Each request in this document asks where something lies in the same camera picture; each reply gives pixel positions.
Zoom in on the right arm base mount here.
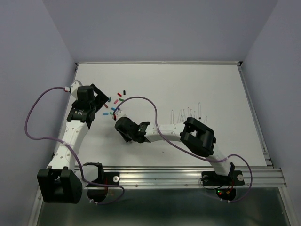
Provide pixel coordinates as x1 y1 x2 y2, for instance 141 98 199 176
200 163 245 202

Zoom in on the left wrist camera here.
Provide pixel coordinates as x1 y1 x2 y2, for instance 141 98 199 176
70 80 83 99

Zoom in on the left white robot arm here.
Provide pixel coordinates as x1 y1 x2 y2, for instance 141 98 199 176
37 81 109 204

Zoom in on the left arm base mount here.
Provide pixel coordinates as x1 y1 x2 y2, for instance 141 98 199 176
82 162 124 205

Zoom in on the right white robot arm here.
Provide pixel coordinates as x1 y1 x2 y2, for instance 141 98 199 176
115 117 235 184

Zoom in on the aluminium front rail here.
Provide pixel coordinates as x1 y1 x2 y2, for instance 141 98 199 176
79 165 286 188

